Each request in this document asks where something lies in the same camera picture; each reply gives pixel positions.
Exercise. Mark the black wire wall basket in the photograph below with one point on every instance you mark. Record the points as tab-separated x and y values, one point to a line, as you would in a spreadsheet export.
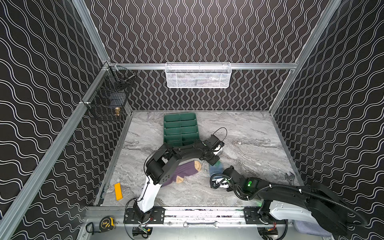
109	100

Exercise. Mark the yellow tape measure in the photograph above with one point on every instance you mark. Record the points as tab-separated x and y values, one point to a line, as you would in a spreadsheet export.
107	224

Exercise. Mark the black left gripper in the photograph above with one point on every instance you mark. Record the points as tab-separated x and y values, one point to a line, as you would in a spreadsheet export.
211	156

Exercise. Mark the white mesh wall basket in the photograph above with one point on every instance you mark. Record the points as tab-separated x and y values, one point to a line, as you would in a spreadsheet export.
198	75

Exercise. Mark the yellow block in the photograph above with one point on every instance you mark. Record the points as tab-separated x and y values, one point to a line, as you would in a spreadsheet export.
118	191

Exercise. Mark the grey cloth pad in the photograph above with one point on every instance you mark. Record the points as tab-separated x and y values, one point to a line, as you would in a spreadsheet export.
311	229

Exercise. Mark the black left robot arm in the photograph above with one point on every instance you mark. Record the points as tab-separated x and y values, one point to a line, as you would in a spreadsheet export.
162	164

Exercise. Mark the purple striped sock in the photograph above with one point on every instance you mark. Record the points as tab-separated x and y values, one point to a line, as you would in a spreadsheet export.
185	170

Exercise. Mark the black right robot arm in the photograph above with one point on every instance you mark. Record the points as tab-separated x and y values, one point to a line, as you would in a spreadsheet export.
316	204

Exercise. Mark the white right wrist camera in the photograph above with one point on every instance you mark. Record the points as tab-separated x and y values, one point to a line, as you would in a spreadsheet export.
220	183

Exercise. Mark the blue orange striped sock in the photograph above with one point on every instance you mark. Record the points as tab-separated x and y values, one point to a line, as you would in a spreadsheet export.
217	168

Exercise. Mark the green divided plastic tray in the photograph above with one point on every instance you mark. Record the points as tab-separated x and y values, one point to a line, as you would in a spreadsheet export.
180	129

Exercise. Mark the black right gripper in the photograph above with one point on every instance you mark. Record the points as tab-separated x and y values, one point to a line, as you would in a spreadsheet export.
222	177

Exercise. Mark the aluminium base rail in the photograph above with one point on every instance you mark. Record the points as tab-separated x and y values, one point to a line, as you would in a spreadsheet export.
219	217

